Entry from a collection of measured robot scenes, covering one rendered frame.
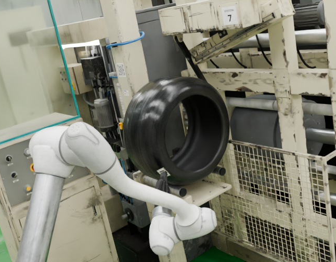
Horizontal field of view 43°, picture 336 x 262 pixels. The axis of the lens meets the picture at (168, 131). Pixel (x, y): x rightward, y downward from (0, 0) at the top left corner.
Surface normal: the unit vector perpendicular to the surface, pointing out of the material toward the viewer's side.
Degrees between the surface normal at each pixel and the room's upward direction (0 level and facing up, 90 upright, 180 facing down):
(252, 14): 90
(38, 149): 60
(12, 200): 90
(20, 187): 90
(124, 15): 90
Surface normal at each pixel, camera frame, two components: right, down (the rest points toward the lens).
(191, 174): 0.57, 0.30
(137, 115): -0.75, -0.26
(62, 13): 0.71, 0.07
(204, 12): -0.77, 0.32
